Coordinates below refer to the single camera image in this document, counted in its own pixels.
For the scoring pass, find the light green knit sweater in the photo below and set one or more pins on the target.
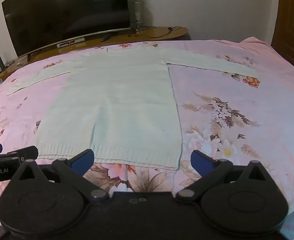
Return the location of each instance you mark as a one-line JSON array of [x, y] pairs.
[[116, 110]]

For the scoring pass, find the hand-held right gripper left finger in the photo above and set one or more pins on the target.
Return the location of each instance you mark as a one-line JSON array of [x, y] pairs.
[[83, 159]]

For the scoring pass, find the black flat screen television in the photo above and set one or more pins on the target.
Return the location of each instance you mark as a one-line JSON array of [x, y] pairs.
[[61, 12]]

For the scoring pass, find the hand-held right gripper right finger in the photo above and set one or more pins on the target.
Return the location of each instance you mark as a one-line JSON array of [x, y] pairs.
[[200, 158]]

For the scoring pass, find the clear glass vase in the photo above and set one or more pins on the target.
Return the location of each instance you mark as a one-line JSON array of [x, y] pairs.
[[137, 15]]

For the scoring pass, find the silver set-top box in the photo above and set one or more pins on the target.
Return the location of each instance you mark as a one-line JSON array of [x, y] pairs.
[[70, 42]]

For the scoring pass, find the brown wooden door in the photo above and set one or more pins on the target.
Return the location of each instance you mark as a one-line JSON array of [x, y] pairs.
[[293, 25]]

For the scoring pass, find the pink floral bedsheet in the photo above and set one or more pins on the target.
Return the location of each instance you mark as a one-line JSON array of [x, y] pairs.
[[237, 130]]

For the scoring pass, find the wooden television stand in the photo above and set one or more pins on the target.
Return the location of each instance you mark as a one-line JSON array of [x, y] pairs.
[[159, 32]]

